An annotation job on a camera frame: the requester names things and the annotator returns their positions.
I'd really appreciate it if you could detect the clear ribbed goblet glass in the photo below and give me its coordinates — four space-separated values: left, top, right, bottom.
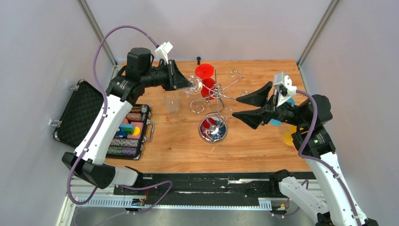
164 92 179 115

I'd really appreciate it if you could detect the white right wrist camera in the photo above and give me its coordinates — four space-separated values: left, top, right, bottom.
273 72 297 107

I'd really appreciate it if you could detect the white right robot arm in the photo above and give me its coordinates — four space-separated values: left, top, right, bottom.
233 82 377 226

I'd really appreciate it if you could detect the clear wine glass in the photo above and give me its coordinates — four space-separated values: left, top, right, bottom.
184 75 203 95

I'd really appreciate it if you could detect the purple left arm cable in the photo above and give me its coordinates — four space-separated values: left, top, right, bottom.
66 25 173 226

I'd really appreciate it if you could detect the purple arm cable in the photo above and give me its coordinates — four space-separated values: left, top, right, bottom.
66 25 173 226
269 89 363 226

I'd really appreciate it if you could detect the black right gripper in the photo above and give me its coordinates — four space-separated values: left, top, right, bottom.
231 81 307 128

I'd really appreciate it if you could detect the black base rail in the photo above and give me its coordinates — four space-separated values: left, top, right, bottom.
113 172 288 206

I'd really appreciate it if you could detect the blue wine glass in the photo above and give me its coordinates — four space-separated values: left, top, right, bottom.
269 97 295 126

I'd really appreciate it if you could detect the chrome wine glass rack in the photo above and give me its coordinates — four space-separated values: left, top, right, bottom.
190 67 242 143

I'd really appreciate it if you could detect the red wine glass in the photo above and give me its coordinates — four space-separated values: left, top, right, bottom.
195 64 216 100

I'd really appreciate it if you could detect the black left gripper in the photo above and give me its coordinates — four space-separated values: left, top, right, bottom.
141 59 193 91

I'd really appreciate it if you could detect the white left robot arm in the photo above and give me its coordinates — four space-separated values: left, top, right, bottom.
62 42 192 194

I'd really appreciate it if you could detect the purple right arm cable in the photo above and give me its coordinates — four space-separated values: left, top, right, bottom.
269 89 363 226

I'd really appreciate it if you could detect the black poker chip case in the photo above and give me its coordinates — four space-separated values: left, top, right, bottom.
53 80 152 160

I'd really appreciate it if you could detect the yellow wine glass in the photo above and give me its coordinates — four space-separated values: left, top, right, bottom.
282 126 297 146

